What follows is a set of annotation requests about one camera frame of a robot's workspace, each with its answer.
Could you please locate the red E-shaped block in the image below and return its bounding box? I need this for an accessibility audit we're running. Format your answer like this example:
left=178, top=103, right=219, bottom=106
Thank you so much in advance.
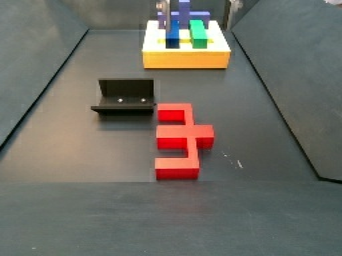
left=155, top=103, right=215, bottom=180

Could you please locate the yellow base board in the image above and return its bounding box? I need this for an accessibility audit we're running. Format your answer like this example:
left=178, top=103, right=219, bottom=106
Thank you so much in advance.
left=142, top=20, right=231, bottom=69

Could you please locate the dark blue bar block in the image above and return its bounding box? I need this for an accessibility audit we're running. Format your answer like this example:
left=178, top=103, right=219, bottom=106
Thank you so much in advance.
left=166, top=20, right=179, bottom=49

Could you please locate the green bar block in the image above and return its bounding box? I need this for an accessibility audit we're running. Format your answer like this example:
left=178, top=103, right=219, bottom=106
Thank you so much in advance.
left=190, top=20, right=207, bottom=49

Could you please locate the purple cross block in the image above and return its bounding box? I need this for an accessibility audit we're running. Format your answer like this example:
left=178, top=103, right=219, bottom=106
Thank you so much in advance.
left=156, top=0, right=211, bottom=29

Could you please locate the black angle bracket stand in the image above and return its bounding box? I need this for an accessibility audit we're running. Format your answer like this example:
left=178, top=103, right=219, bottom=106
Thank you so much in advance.
left=91, top=78, right=155, bottom=114

